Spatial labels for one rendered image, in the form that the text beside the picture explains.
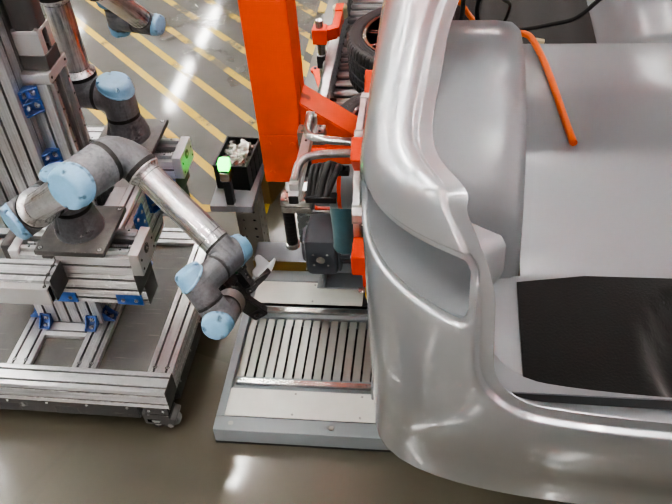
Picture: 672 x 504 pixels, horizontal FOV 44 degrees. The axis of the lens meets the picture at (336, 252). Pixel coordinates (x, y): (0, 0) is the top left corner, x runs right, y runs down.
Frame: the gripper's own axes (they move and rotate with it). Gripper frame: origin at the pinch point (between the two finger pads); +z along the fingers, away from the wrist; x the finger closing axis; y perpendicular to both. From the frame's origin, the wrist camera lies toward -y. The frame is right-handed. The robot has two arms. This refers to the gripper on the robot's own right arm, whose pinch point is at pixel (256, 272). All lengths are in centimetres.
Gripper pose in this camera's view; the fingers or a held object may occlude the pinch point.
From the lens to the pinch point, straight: 235.9
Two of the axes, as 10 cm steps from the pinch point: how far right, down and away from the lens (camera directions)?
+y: -5.7, -7.8, -2.6
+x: -8.0, 4.7, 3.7
